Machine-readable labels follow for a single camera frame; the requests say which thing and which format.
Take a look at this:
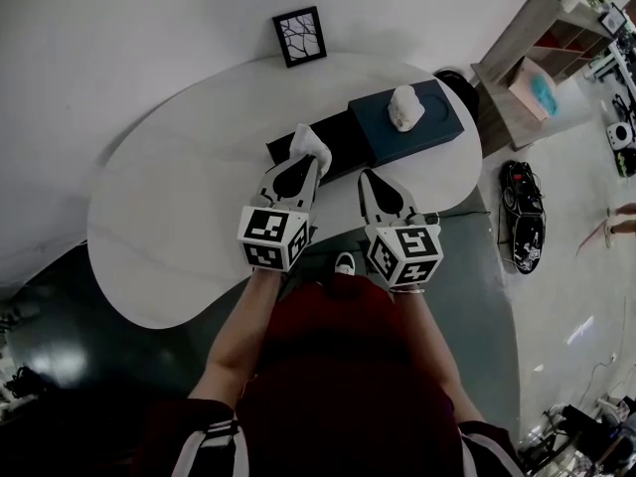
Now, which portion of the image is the black equipment pile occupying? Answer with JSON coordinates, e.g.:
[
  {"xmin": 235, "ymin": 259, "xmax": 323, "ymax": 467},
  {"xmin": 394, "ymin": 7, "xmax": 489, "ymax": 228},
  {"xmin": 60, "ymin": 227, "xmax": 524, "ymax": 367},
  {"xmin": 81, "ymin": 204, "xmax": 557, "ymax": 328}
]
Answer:
[{"xmin": 519, "ymin": 395, "xmax": 636, "ymax": 477}]

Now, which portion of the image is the turquoise fluffy item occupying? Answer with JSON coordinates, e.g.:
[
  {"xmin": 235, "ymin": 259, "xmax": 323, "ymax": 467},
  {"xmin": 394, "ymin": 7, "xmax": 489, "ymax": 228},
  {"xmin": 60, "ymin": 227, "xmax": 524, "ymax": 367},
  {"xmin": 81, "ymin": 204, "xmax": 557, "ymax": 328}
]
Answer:
[{"xmin": 529, "ymin": 74, "xmax": 561, "ymax": 118}]

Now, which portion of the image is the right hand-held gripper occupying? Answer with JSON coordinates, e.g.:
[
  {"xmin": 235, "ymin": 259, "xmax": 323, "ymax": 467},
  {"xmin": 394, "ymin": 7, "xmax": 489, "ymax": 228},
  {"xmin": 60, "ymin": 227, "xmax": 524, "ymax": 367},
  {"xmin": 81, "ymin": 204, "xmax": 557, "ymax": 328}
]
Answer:
[{"xmin": 358, "ymin": 168, "xmax": 444, "ymax": 290}]

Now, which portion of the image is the person's left forearm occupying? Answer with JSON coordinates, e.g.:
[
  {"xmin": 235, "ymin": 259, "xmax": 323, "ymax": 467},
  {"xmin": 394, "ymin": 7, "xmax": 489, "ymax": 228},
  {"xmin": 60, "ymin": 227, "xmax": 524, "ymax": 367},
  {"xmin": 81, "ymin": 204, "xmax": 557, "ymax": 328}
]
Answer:
[{"xmin": 187, "ymin": 268, "xmax": 285, "ymax": 404}]

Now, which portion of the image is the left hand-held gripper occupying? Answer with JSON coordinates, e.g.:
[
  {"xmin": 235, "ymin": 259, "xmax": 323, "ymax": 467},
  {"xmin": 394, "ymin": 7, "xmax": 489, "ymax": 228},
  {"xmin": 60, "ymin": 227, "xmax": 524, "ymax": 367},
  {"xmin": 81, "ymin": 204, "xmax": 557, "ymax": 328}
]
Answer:
[{"xmin": 237, "ymin": 156, "xmax": 320, "ymax": 272}]

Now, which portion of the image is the black branch print picture frame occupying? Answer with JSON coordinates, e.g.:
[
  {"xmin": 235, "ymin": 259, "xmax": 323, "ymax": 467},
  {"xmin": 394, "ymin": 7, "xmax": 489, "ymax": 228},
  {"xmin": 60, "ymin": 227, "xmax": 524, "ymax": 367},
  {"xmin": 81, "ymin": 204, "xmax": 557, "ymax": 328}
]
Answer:
[{"xmin": 271, "ymin": 6, "xmax": 328, "ymax": 69}]

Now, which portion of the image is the white tissue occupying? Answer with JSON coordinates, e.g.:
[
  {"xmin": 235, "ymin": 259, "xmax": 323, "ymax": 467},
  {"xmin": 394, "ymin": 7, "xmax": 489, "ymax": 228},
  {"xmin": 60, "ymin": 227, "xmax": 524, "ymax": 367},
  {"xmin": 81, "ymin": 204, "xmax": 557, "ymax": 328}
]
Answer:
[{"xmin": 289, "ymin": 122, "xmax": 333, "ymax": 178}]

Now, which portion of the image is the white round speaker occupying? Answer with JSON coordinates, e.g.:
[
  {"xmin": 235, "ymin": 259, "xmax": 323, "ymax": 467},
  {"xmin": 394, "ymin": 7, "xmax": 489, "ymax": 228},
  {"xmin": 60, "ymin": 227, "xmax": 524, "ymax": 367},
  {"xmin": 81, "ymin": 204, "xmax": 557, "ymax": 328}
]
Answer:
[{"xmin": 605, "ymin": 121, "xmax": 636, "ymax": 151}]

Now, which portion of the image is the black tray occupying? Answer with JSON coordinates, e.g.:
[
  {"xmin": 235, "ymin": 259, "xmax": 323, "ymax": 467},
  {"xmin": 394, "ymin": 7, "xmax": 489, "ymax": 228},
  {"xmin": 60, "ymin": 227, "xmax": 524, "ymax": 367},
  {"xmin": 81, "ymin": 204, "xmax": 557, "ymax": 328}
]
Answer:
[{"xmin": 266, "ymin": 111, "xmax": 375, "ymax": 188}]

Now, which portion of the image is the black round stool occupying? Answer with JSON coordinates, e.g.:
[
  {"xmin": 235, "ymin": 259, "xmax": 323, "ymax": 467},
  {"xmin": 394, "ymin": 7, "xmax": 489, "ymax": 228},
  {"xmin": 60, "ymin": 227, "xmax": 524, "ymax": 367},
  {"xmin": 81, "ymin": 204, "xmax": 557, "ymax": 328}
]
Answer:
[{"xmin": 434, "ymin": 69, "xmax": 481, "ymax": 124}]

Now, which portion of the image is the white office desk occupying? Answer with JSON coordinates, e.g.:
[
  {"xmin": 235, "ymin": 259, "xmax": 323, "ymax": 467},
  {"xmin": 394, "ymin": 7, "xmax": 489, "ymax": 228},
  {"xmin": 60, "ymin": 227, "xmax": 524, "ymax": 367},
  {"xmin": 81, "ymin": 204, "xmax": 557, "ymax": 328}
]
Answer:
[{"xmin": 585, "ymin": 37, "xmax": 636, "ymax": 99}]

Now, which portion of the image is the person's dark red shirt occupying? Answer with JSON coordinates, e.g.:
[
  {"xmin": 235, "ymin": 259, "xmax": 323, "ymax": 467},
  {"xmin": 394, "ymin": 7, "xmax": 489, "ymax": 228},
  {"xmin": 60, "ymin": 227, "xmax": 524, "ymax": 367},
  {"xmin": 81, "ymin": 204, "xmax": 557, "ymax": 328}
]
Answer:
[{"xmin": 143, "ymin": 273, "xmax": 524, "ymax": 477}]

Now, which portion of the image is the small framed picture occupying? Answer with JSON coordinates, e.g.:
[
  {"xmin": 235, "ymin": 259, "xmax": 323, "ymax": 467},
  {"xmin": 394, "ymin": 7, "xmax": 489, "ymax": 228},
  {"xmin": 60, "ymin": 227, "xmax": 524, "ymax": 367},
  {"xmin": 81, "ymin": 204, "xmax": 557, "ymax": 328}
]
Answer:
[{"xmin": 598, "ymin": 5, "xmax": 628, "ymax": 38}]

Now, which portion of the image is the wooden cube shelf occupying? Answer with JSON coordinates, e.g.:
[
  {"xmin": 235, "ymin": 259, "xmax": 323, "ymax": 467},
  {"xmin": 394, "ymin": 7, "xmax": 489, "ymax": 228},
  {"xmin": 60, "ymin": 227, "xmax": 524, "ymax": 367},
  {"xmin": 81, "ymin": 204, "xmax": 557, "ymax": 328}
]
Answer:
[{"xmin": 470, "ymin": 0, "xmax": 616, "ymax": 153}]

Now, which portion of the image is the dark blue tissue box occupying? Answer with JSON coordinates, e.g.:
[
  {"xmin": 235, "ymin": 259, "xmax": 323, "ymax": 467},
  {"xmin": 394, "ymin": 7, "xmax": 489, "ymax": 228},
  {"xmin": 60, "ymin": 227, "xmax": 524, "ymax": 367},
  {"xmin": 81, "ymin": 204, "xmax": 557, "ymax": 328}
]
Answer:
[{"xmin": 347, "ymin": 79, "xmax": 466, "ymax": 169}]

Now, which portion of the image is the black case with cables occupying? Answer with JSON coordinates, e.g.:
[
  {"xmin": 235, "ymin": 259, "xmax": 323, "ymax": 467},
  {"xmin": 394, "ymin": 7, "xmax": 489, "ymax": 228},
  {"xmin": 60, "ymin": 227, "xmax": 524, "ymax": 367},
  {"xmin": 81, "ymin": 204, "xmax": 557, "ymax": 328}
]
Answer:
[{"xmin": 498, "ymin": 160, "xmax": 548, "ymax": 275}]

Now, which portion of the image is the person's right forearm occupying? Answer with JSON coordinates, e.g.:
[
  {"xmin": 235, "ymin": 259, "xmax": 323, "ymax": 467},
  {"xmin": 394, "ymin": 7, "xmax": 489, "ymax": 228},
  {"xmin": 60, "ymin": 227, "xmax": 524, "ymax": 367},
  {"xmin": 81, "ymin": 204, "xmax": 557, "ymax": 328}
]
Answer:
[{"xmin": 390, "ymin": 289, "xmax": 487, "ymax": 424}]

